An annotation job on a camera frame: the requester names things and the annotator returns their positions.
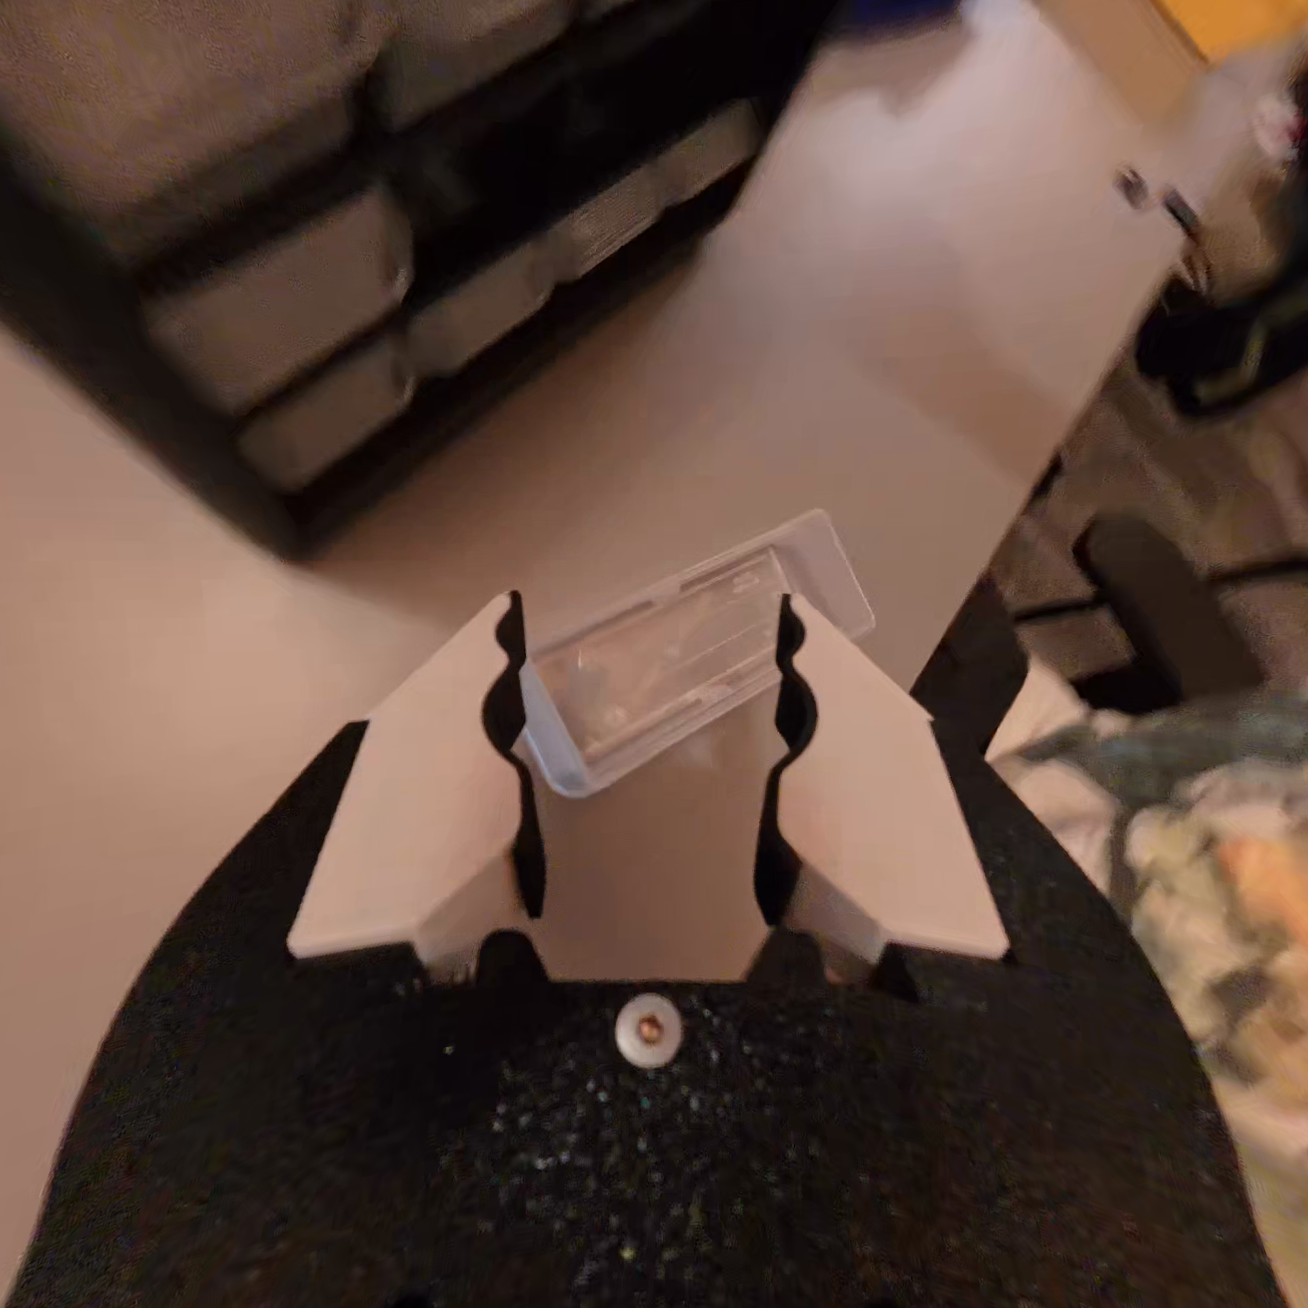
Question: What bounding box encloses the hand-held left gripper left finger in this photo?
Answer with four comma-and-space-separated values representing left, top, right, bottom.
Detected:
289, 589, 549, 983

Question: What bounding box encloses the set of frosted cabinet drawers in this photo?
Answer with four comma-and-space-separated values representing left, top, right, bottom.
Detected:
0, 0, 770, 493

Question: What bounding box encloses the black drawer cabinet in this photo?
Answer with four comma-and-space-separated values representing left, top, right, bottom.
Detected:
0, 0, 852, 563

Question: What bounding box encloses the clear plastic drawer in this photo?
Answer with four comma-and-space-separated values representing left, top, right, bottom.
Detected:
520, 509, 876, 797

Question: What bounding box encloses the black office chair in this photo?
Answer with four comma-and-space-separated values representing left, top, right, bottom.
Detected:
908, 509, 1308, 755

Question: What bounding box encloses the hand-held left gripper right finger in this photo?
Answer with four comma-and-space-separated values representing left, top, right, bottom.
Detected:
756, 593, 1011, 966

